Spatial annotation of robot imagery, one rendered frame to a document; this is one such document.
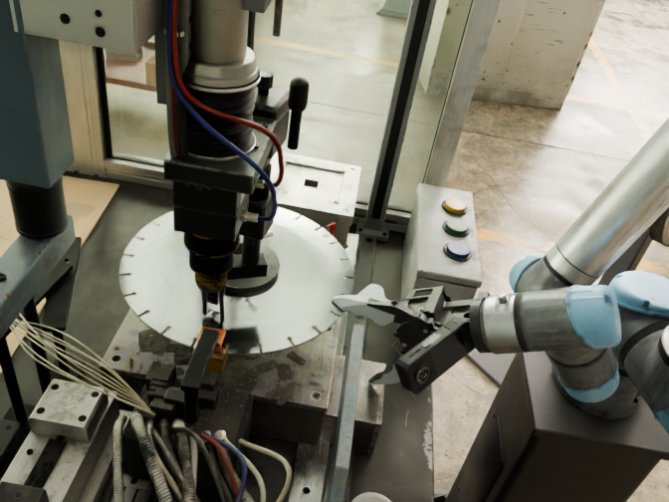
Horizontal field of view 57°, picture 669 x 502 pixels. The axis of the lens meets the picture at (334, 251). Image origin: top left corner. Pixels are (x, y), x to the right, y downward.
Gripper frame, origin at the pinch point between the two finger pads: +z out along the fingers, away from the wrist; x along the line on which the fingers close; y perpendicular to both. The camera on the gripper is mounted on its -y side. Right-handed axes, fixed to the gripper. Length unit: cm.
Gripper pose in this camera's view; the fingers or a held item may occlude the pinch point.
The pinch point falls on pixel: (347, 345)
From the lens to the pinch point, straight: 89.6
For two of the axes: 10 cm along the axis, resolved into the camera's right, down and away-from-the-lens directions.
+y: 3.6, -5.2, 7.7
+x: -3.7, -8.4, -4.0
